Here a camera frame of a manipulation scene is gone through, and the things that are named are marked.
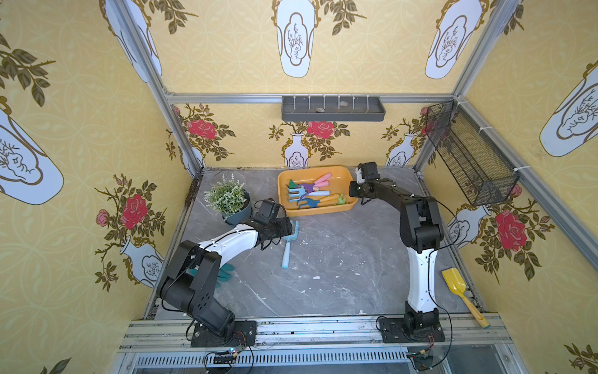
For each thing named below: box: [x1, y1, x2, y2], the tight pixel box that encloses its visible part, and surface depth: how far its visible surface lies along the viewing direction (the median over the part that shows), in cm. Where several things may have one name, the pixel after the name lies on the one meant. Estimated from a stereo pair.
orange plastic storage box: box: [277, 165, 359, 217], surface depth 114 cm
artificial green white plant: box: [204, 172, 247, 222], surface depth 90 cm
